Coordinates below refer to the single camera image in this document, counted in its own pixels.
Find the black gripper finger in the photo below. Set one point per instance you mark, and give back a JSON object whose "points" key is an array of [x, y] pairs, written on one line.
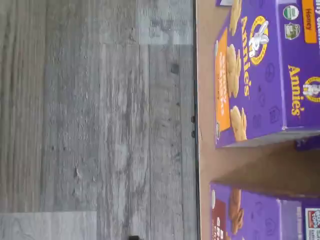
{"points": [[133, 238]]}

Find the purple Annie's box brown label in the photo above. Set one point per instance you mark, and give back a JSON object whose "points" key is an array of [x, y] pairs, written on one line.
{"points": [[250, 217]]}

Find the wooden shelf board under Annie's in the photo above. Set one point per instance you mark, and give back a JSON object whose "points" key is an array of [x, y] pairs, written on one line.
{"points": [[207, 162]]}

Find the purple Annie's box orange label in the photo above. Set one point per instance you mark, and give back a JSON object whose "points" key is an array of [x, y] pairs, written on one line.
{"points": [[310, 145], [262, 75]]}

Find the purple Annie's box green label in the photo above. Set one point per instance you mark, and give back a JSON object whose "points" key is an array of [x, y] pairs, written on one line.
{"points": [[225, 2]]}

